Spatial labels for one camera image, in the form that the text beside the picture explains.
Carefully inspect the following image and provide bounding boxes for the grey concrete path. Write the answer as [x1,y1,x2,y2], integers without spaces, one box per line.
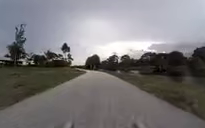
[0,68,205,128]

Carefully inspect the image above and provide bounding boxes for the dark tree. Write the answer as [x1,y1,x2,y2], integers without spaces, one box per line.
[60,42,74,66]

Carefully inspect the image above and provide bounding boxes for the dark bushy trees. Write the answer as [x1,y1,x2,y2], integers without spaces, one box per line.
[30,49,73,68]

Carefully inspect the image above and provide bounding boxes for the row of dark trees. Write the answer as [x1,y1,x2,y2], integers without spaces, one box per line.
[84,46,205,78]

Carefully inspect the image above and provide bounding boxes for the grass verge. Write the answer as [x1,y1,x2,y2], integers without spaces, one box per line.
[101,69,205,125]

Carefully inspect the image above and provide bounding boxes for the grass field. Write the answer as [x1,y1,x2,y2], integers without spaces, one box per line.
[0,65,87,113]

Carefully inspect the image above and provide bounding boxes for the tall thin tree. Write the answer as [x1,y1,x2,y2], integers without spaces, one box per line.
[5,23,28,66]

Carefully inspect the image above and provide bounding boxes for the low white building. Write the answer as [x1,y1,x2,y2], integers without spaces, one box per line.
[0,56,34,67]

